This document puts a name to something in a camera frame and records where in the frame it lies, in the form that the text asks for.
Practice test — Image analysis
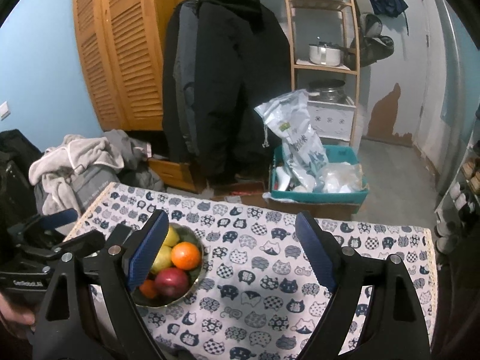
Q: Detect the orange mandarin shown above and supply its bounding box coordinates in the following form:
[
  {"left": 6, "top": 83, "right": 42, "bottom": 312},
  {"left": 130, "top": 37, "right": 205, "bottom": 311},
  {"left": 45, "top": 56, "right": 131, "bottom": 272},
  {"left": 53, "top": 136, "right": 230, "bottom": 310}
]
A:
[{"left": 138, "top": 280, "right": 158, "bottom": 299}]

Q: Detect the green pear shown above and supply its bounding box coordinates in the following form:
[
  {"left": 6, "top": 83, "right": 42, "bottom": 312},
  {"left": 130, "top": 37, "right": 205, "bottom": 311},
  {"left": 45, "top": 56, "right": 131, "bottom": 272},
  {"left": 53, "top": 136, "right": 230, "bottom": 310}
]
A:
[{"left": 163, "top": 225, "right": 180, "bottom": 248}]

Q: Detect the large orange with stem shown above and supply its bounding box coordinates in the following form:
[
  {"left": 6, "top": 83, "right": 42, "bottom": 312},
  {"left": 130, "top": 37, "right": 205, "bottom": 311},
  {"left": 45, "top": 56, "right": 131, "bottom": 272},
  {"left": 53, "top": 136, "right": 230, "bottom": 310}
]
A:
[{"left": 171, "top": 241, "right": 202, "bottom": 271}]

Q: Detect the yellow-green pear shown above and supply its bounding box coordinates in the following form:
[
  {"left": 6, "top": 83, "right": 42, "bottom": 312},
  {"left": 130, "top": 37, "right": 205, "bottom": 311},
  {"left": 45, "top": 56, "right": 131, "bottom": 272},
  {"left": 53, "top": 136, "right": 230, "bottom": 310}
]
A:
[{"left": 150, "top": 245, "right": 173, "bottom": 275}]

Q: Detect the person's left hand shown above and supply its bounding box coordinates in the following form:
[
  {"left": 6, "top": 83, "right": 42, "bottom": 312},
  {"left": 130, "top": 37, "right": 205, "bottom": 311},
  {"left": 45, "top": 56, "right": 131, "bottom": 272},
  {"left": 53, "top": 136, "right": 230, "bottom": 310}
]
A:
[{"left": 0, "top": 293, "right": 35, "bottom": 328}]

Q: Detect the black bag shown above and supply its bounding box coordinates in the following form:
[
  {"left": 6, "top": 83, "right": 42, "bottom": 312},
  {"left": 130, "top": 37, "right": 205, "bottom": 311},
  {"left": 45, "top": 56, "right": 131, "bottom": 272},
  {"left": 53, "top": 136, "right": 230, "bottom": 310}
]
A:
[{"left": 0, "top": 129, "right": 42, "bottom": 229}]

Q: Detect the grey white clothes pile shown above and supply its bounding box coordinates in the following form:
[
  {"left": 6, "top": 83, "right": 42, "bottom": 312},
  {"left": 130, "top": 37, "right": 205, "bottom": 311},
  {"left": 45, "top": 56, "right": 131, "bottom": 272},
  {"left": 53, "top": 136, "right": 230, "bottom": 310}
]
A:
[{"left": 28, "top": 129, "right": 164, "bottom": 215}]

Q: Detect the wooden drawer box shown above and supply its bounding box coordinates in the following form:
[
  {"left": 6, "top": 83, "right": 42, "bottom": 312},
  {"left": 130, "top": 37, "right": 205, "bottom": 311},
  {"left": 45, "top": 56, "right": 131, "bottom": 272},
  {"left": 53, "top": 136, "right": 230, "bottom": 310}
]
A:
[{"left": 148, "top": 158, "right": 198, "bottom": 193}]

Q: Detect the cat pattern tablecloth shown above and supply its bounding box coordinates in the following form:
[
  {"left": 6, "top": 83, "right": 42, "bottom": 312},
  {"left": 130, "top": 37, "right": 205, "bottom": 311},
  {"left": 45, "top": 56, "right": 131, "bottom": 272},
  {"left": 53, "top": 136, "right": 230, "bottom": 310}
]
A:
[{"left": 67, "top": 183, "right": 437, "bottom": 359}]

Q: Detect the clear plastic bag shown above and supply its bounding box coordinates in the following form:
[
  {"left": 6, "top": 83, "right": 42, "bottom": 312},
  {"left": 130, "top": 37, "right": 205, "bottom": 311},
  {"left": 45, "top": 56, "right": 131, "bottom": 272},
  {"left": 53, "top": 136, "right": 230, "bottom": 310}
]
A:
[{"left": 320, "top": 162, "right": 367, "bottom": 194}]

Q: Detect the teal storage box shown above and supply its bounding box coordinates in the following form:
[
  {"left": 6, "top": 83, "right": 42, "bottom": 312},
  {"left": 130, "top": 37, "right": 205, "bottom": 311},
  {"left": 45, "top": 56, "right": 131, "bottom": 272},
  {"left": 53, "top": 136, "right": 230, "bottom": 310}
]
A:
[{"left": 268, "top": 145, "right": 369, "bottom": 206}]

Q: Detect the white printed plastic bag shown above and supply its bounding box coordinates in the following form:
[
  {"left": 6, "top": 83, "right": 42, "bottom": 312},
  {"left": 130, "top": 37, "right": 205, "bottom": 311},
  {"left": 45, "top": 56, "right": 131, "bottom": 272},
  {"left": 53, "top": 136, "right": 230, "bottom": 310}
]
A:
[{"left": 255, "top": 89, "right": 329, "bottom": 192}]

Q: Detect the wooden louvred wardrobe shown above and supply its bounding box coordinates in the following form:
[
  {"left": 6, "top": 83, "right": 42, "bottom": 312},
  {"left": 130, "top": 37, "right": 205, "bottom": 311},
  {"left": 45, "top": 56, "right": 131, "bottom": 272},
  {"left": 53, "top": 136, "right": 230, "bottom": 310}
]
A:
[{"left": 72, "top": 0, "right": 182, "bottom": 131}]

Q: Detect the white patterned cabinet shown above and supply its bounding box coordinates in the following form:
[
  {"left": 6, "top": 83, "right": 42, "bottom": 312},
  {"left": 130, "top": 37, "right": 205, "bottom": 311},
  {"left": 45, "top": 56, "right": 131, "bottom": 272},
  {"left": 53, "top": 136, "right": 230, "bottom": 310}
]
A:
[{"left": 307, "top": 97, "right": 356, "bottom": 142}]

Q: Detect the black hanging coat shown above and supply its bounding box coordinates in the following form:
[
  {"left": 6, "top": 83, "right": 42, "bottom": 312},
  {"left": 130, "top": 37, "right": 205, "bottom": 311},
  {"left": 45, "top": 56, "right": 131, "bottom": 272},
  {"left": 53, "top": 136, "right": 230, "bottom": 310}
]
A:
[{"left": 162, "top": 0, "right": 290, "bottom": 186}]

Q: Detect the steel pot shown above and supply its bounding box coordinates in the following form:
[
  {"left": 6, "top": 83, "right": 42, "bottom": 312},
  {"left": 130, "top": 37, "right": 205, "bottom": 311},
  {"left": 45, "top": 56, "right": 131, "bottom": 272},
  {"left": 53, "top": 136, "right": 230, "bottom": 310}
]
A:
[{"left": 307, "top": 79, "right": 347, "bottom": 103}]

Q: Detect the dark hanging bag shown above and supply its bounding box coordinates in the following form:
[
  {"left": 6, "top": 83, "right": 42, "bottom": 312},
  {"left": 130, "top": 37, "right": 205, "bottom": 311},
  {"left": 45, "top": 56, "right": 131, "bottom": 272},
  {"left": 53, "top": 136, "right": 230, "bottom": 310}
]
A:
[{"left": 358, "top": 13, "right": 395, "bottom": 68}]

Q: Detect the white cooking pot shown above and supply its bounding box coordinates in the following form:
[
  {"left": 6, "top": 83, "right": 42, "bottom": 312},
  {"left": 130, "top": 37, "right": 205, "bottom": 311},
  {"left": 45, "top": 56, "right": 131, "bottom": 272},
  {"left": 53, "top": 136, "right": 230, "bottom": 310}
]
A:
[{"left": 308, "top": 39, "right": 349, "bottom": 67}]

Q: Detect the wooden shelf rack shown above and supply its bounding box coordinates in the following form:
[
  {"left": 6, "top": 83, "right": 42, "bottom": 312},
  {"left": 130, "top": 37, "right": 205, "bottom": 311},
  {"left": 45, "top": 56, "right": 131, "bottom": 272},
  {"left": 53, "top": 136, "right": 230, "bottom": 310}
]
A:
[{"left": 285, "top": 0, "right": 360, "bottom": 146}]

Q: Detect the dark folded umbrella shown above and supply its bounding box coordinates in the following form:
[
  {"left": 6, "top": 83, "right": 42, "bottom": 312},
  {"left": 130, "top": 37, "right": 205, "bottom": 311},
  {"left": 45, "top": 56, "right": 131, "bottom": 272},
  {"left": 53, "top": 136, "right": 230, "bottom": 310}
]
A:
[{"left": 369, "top": 0, "right": 408, "bottom": 18}]

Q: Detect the white light switch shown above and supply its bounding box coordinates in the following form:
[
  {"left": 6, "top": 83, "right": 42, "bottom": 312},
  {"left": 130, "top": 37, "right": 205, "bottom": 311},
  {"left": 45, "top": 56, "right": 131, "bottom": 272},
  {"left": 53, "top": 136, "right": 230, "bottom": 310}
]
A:
[{"left": 0, "top": 102, "right": 11, "bottom": 120}]

